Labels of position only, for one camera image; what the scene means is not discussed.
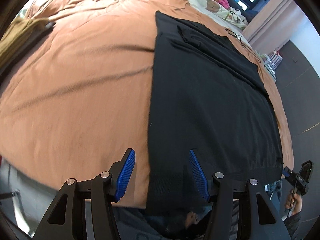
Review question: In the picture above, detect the black knit sweater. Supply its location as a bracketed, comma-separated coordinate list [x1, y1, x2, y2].
[146, 12, 283, 215]

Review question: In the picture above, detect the cream bear-print pillow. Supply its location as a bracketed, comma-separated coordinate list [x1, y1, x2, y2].
[190, 0, 248, 30]

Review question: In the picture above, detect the folded olive-brown garment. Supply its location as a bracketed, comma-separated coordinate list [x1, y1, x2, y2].
[1, 17, 55, 75]

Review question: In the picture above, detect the person's right hand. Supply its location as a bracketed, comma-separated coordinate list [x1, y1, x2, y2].
[285, 188, 303, 216]

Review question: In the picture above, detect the white bedside table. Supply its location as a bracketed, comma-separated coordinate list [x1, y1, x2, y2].
[258, 47, 283, 82]

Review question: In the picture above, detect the orange-brown duvet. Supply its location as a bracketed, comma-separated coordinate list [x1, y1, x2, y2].
[1, 0, 294, 208]

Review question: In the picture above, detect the pink curtain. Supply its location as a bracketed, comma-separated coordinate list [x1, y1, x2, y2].
[242, 0, 305, 54]

